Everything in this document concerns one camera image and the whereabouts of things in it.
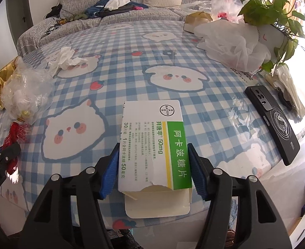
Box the white folded plastic sheets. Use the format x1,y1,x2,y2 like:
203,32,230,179
265,65,305,116

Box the black garment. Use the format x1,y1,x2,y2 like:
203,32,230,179
98,4,140,17

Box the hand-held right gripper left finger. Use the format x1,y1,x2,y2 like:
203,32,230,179
20,143,120,249

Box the clear plastic bag with wrappers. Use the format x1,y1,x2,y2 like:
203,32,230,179
0,62,55,125

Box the red mesh net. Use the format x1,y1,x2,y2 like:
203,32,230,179
4,121,31,183

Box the olive green garment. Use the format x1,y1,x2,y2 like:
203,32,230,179
73,12,91,21

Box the green leafy plant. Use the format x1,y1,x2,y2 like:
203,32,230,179
237,0,305,82

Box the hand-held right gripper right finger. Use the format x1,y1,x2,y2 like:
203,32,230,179
187,143,291,249

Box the white crumpled tissue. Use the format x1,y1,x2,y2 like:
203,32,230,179
47,46,89,77

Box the white plastic bag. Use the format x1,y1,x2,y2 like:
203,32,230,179
194,21,272,72

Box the pink print clear bag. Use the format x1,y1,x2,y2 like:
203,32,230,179
211,0,249,24

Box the grey door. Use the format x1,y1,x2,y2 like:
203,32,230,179
5,0,35,35

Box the white plant pot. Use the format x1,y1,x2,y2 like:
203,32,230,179
255,24,290,57

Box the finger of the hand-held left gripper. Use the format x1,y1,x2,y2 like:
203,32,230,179
0,143,22,175

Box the pile of clothes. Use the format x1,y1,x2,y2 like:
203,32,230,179
86,0,132,18

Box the small black tool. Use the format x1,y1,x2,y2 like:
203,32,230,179
276,87,298,111

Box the green white medicine box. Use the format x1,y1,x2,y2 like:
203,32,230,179
117,100,194,218

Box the black bag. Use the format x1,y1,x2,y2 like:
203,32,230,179
49,4,63,16

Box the blue checkered bear tablecloth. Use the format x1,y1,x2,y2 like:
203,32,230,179
0,21,305,230

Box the white garment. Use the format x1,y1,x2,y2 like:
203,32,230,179
104,0,131,9

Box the black phone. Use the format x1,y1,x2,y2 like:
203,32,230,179
244,85,301,166

